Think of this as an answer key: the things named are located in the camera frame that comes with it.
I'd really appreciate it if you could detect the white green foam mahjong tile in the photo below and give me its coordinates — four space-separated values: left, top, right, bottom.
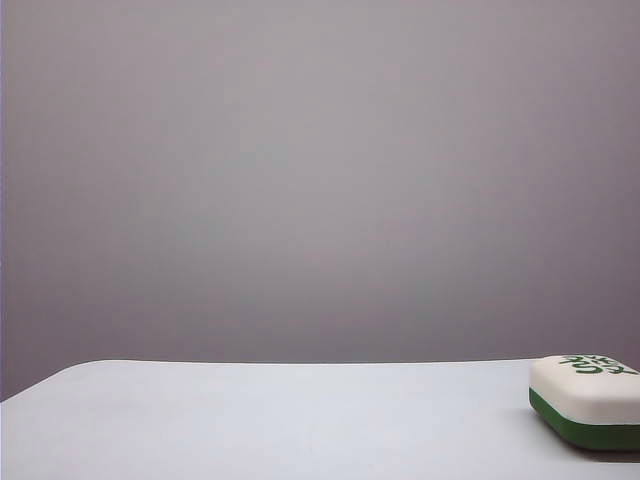
528 353 640 451

